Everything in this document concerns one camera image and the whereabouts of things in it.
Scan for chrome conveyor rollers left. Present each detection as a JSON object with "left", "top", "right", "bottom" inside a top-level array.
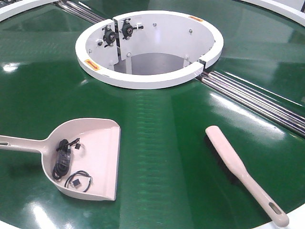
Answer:
[{"left": 55, "top": 0, "right": 105, "bottom": 24}]

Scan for chrome conveyor rollers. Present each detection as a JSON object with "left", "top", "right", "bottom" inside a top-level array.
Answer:
[
  {"left": 55, "top": 0, "right": 105, "bottom": 24},
  {"left": 196, "top": 71, "right": 305, "bottom": 137}
]

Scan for black bearing mount right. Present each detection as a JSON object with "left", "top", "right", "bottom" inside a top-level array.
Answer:
[{"left": 119, "top": 19, "right": 144, "bottom": 40}]

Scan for black cable bundle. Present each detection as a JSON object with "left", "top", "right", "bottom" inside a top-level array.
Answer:
[{"left": 51, "top": 138, "right": 81, "bottom": 180}]

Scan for orange warning sticker front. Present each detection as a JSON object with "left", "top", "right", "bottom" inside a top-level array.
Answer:
[{"left": 84, "top": 59, "right": 100, "bottom": 71}]

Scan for white outer conveyor rim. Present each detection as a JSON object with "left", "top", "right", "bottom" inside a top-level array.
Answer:
[{"left": 0, "top": 0, "right": 305, "bottom": 26}]

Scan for orange warning sticker rear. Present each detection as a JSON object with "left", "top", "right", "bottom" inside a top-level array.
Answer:
[{"left": 188, "top": 15, "right": 203, "bottom": 22}]

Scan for black bearing mount left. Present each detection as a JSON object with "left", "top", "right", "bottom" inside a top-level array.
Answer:
[{"left": 97, "top": 25, "right": 116, "bottom": 47}]

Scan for black bearing mount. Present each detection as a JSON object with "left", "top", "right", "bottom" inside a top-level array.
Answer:
[
  {"left": 97, "top": 25, "right": 116, "bottom": 47},
  {"left": 119, "top": 19, "right": 144, "bottom": 40}
]

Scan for orange warning sticker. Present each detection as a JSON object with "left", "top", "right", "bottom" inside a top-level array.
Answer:
[
  {"left": 188, "top": 15, "right": 203, "bottom": 22},
  {"left": 84, "top": 59, "right": 100, "bottom": 71}
]

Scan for white inner conveyor ring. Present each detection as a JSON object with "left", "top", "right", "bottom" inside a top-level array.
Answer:
[{"left": 74, "top": 10, "right": 224, "bottom": 90}]

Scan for beige plastic dustpan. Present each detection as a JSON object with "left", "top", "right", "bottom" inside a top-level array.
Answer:
[{"left": 0, "top": 118, "right": 121, "bottom": 201}]

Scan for beige hand brush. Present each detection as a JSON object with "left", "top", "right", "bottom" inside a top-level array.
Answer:
[{"left": 205, "top": 125, "right": 289, "bottom": 228}]

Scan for chrome conveyor rollers right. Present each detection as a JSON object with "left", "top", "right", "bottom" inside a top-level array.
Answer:
[{"left": 196, "top": 71, "right": 305, "bottom": 137}]

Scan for small black cable with connector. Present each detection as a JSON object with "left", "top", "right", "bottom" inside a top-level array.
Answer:
[{"left": 64, "top": 170, "right": 93, "bottom": 193}]

